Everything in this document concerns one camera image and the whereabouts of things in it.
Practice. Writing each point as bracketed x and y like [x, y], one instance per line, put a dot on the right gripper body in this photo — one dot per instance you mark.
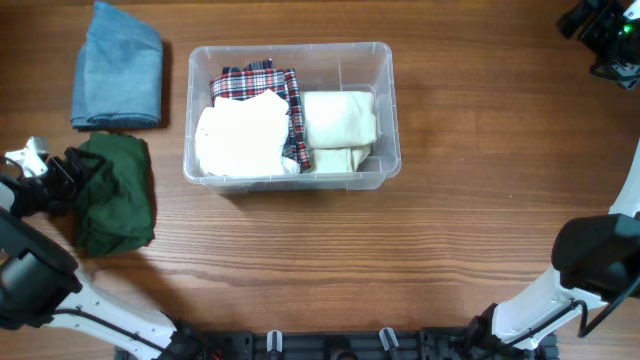
[585, 11]

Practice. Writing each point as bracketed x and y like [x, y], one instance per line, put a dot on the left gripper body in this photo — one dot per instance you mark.
[57, 187]

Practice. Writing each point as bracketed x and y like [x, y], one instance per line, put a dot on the dark green cloth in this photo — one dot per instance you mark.
[114, 211]

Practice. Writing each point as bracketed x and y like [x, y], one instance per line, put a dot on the blue towel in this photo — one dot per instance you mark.
[118, 75]

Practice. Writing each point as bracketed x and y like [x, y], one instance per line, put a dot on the white cloth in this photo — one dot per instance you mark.
[245, 138]

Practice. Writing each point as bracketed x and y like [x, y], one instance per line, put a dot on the plaid cloth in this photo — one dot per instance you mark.
[257, 77]

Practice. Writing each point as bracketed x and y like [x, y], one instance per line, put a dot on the clear plastic storage container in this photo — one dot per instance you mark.
[359, 66]

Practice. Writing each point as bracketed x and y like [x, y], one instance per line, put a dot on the cream cloth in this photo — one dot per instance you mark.
[341, 128]

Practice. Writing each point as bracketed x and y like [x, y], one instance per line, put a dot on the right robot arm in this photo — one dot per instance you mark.
[595, 260]

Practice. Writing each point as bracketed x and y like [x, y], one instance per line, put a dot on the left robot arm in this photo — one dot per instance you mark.
[41, 283]

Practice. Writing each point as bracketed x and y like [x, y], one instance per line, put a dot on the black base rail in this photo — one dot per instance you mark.
[425, 344]

